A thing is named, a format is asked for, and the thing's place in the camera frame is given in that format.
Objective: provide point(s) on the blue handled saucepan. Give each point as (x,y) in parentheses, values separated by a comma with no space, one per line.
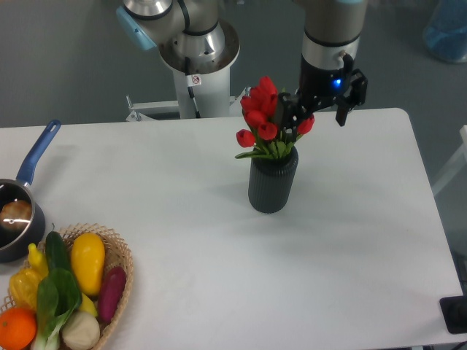
(14,245)

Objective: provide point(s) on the yellow bell pepper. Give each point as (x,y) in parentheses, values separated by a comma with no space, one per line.
(23,287)

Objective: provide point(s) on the yellow squash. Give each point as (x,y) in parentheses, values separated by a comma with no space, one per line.
(87,259)

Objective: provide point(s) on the orange fruit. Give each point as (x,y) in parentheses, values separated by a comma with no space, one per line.
(18,328)

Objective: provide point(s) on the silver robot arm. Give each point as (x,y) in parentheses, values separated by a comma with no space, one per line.
(199,47)

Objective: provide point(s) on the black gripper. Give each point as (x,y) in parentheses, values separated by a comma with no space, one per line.
(318,89)

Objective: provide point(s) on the yellow lemon piece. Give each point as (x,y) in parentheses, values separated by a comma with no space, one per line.
(88,306)

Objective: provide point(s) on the black device at edge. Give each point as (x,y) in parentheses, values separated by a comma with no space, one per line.
(454,313)

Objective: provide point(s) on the green cucumber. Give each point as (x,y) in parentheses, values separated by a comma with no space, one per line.
(56,253)

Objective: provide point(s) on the white metal frame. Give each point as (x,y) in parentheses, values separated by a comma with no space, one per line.
(170,110)

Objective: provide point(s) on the blue water jug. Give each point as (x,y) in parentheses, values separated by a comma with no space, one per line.
(445,34)

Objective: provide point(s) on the beige garlic bulb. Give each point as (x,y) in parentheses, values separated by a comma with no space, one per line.
(81,331)

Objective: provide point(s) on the purple eggplant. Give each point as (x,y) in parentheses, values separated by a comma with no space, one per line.
(111,292)

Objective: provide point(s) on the small yellow pepper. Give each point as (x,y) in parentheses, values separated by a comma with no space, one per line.
(37,260)

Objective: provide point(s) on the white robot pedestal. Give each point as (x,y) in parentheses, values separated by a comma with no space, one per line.
(203,95)

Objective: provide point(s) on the brown bread in pan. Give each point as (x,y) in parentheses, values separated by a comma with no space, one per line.
(16,215)

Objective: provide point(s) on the green bok choy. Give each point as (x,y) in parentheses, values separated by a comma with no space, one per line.
(58,296)

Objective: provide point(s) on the dark ribbed vase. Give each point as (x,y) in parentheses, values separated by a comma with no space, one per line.
(270,182)

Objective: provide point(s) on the red tulip bouquet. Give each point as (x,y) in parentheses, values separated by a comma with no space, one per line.
(260,137)

